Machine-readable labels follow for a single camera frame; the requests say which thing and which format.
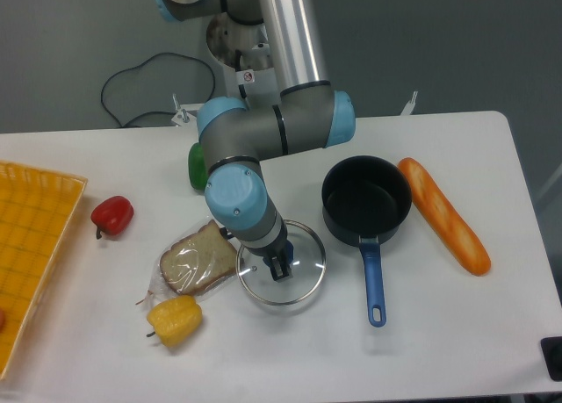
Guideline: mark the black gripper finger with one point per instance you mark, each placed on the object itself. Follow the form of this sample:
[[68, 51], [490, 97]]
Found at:
[[280, 266]]

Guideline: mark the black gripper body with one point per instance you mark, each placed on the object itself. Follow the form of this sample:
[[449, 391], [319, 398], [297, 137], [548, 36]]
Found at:
[[268, 246]]

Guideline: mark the glass lid with blue knob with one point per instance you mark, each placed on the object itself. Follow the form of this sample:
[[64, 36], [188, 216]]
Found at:
[[306, 268]]

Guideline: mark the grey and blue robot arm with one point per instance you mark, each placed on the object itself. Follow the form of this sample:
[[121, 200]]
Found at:
[[236, 138]]

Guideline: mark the bread slice in plastic bag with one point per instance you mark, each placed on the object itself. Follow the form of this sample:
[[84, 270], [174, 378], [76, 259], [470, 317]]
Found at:
[[196, 264]]

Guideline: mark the green bell pepper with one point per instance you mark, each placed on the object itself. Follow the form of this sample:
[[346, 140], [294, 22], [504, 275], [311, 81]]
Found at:
[[196, 167]]

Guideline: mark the yellow bell pepper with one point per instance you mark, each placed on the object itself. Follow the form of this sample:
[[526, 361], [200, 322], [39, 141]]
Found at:
[[173, 320]]

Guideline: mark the orange baguette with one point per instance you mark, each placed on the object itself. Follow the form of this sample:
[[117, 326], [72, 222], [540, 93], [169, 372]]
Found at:
[[456, 235]]

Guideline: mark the red bell pepper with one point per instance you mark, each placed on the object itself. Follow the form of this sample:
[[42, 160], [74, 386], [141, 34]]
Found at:
[[112, 216]]

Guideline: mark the yellow woven basket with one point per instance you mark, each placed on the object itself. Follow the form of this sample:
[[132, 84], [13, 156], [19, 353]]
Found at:
[[37, 207]]

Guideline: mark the black object at table corner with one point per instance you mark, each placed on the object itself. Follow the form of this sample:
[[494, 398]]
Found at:
[[552, 352]]

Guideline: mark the black saucepan with blue handle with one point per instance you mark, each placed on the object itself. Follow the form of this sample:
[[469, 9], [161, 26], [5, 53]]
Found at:
[[365, 199]]

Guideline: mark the white table bracket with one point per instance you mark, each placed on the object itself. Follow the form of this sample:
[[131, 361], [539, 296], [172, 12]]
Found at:
[[409, 107]]

